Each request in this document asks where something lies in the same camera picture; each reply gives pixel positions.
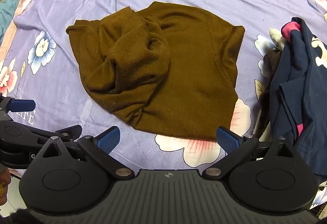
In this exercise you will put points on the purple floral bed sheet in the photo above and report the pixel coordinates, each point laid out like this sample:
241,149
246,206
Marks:
76,9

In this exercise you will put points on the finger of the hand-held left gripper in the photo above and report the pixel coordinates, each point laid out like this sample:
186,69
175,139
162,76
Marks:
22,105
67,133

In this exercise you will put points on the person's left hand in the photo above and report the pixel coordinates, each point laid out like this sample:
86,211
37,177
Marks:
3,183

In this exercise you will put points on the brown knit sweater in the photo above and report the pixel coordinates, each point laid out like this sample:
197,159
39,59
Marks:
163,68

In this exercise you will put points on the navy garment with pink print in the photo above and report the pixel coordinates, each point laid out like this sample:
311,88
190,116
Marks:
299,80

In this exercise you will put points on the teal blanket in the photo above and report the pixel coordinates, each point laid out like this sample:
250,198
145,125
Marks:
9,9

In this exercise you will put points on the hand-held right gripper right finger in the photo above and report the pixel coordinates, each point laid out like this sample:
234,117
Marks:
226,140

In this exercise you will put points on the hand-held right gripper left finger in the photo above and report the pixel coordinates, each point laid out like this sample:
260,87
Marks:
110,138

